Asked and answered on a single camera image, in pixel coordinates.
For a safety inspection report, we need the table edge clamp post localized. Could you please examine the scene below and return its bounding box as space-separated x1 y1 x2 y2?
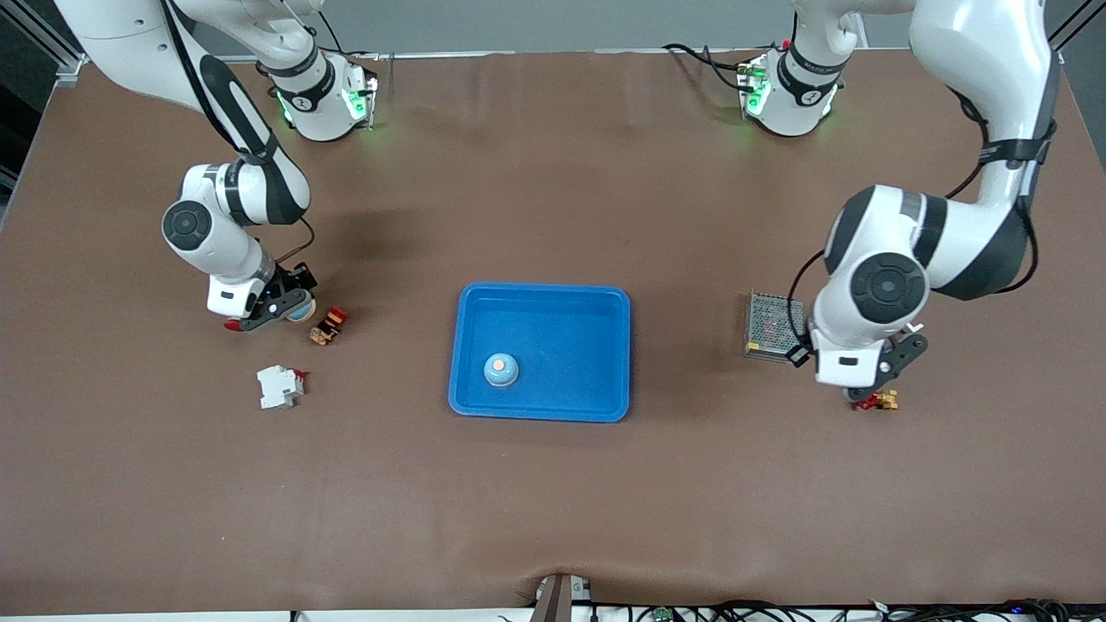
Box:
534 573 593 622

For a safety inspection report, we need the orange red push button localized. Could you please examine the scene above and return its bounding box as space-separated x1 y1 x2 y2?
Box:
309 304 352 347

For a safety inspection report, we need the blue plastic tray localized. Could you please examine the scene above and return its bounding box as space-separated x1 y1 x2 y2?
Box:
448 282 632 424

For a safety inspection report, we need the metal mesh power supply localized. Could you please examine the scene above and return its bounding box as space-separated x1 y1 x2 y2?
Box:
744 291 809 365

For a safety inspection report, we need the black cable bundle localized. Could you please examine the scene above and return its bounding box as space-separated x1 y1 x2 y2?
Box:
497 599 1106 622

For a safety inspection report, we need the brown table cover mat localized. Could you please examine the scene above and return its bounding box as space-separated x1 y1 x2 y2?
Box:
0 49 1106 616

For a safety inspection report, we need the white circuit breaker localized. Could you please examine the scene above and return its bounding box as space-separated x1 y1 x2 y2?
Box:
256 364 307 411

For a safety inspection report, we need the aluminium frame rail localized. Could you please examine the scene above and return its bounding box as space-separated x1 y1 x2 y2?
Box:
0 0 87 87

